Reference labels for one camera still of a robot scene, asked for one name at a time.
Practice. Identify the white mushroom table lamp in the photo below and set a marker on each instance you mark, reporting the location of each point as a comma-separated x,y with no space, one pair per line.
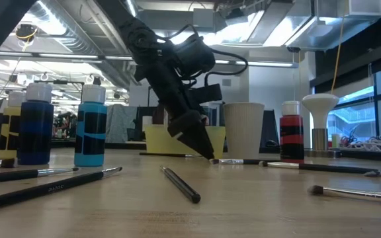
319,102

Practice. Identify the black ceiling dome camera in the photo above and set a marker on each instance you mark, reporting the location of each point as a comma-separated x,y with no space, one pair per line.
293,49

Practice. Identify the white ribbed paper cup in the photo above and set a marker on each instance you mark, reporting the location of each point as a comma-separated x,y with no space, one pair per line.
243,132

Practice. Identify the yellow plastic bin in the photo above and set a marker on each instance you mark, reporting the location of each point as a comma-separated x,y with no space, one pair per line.
157,142

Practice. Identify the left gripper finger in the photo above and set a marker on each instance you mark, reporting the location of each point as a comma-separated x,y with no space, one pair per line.
197,139

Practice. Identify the black triangular stand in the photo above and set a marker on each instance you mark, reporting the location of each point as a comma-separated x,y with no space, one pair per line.
270,132

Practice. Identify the small red striped paint bottle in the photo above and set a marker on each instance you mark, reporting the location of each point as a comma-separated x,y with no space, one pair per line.
291,145

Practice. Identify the small yellow striped paint bottle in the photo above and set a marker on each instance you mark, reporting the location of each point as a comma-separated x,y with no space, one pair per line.
10,110

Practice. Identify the long ceiling light strip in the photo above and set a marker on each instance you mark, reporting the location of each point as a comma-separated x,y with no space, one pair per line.
68,56

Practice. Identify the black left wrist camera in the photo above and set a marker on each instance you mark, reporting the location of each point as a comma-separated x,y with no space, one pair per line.
194,56

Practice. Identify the small light blue paint bottle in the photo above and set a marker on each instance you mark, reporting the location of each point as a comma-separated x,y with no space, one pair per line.
89,155

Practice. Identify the small dark blue paint bottle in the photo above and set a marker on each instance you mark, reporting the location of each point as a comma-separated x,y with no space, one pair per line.
35,109

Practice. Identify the small white cylinder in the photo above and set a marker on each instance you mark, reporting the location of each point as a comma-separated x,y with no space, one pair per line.
147,120

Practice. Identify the long black paintbrush white print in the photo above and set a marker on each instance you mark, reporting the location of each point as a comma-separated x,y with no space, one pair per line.
45,190

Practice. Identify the rectangular metal ventilation duct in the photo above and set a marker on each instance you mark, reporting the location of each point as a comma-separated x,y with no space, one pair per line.
359,29

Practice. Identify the grey draped cloth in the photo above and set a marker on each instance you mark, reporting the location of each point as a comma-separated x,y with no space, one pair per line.
121,122

